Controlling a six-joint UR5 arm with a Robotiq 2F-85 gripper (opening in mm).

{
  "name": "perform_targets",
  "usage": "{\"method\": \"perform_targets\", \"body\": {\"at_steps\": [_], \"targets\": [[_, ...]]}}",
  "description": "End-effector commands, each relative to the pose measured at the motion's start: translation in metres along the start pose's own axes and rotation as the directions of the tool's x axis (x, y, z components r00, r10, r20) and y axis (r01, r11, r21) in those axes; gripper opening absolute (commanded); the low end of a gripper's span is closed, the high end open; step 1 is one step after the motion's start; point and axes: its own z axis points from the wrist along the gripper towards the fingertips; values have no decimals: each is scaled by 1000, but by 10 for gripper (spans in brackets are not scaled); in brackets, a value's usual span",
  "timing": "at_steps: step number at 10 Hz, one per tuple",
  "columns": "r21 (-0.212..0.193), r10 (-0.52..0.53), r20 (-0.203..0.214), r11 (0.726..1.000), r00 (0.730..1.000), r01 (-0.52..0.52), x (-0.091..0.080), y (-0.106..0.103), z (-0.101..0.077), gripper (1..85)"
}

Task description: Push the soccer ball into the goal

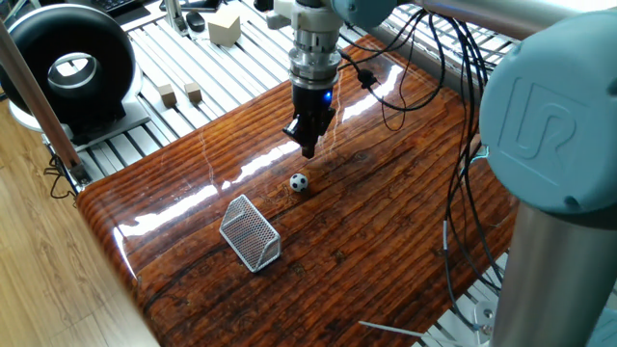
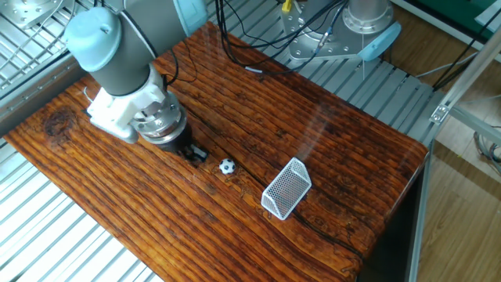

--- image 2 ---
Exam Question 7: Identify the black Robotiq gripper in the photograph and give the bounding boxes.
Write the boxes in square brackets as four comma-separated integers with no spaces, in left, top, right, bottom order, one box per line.
[156,123,209,165]

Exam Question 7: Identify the small black-white soccer ball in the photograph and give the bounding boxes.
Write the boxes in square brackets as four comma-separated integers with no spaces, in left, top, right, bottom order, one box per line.
[218,157,237,175]

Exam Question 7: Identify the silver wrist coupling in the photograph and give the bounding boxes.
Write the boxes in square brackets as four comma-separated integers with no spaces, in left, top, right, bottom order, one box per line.
[131,92,189,146]

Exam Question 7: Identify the glossy wood-grain board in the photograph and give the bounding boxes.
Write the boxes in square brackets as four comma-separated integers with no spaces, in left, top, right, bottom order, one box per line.
[2,21,430,282]

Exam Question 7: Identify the aluminium table leg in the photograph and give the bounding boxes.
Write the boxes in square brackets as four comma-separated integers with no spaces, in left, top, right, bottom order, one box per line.
[406,143,434,282]

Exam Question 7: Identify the green desk mat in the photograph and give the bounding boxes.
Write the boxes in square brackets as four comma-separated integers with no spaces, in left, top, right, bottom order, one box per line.
[414,0,490,37]

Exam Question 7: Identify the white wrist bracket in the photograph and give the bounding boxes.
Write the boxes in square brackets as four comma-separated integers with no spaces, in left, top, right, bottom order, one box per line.
[85,64,168,145]

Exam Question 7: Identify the white wire mesh goal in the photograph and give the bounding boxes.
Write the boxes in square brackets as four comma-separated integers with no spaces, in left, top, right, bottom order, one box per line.
[260,157,313,221]

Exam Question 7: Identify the black cable with white tag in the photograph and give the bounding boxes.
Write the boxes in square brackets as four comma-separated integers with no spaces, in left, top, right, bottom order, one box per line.
[218,0,314,76]

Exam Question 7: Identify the black cable bundle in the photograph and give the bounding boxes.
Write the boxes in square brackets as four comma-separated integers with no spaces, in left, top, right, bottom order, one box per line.
[160,0,353,85]

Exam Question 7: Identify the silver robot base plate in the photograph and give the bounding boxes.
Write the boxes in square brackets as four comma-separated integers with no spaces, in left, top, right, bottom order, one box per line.
[281,0,363,62]

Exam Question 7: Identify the cable with silver connector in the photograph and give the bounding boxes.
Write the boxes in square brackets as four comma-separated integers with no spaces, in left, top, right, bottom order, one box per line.
[308,0,349,60]

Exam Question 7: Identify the steel wire grid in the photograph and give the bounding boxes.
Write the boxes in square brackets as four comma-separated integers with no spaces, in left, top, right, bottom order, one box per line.
[0,15,85,93]

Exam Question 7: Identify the silver bolted pedestal base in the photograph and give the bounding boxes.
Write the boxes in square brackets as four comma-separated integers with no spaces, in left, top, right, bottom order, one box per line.
[0,0,66,31]

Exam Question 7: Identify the silver corner bracket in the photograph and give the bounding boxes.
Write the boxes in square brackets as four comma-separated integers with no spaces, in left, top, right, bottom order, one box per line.
[429,103,452,125]

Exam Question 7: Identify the grey floor cable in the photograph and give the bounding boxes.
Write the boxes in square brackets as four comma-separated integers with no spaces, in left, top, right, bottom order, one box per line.
[414,52,479,79]

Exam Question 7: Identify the black floor cables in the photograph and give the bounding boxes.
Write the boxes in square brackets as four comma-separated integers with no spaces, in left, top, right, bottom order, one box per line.
[429,7,501,91]

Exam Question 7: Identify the aluminium frame crossbar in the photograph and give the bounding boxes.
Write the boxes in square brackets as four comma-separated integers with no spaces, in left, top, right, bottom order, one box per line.
[449,106,501,146]

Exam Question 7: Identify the aluminium frame post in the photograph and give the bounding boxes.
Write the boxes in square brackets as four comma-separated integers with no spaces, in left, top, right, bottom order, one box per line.
[429,23,501,125]

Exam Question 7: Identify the grey cable coil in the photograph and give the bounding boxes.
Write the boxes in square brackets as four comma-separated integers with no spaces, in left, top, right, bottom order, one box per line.
[472,125,501,176]

